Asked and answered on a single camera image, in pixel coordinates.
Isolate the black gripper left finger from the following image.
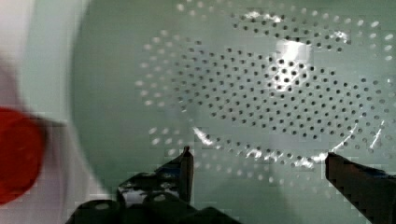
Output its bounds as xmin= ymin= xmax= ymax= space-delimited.
xmin=64 ymin=146 xmax=241 ymax=224

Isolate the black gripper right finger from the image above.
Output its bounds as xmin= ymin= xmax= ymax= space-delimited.
xmin=325 ymin=153 xmax=396 ymax=224

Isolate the green plastic strainer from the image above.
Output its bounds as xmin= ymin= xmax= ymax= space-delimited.
xmin=18 ymin=0 xmax=396 ymax=224

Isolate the red plush ketchup bottle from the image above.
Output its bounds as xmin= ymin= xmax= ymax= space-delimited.
xmin=0 ymin=107 xmax=45 ymax=204

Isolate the grey round plate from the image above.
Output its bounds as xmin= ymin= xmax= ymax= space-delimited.
xmin=0 ymin=58 xmax=106 ymax=224

